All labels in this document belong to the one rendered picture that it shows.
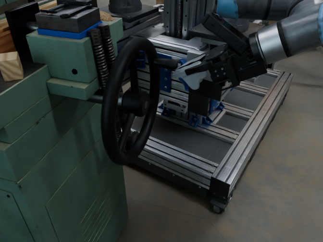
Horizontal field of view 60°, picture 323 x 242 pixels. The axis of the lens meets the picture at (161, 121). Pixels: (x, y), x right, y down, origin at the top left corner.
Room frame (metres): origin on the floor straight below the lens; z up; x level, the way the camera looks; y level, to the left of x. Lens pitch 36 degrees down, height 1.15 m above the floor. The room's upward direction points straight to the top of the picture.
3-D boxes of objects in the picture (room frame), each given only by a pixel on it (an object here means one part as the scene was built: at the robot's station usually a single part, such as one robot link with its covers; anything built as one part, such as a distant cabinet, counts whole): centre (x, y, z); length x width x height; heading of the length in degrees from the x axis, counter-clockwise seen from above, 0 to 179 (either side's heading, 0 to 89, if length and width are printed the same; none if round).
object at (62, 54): (0.61, 0.19, 0.91); 0.15 x 0.14 x 0.09; 161
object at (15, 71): (0.50, 0.29, 0.92); 0.04 x 0.03 x 0.04; 21
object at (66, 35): (0.61, 0.19, 0.99); 0.13 x 0.11 x 0.06; 161
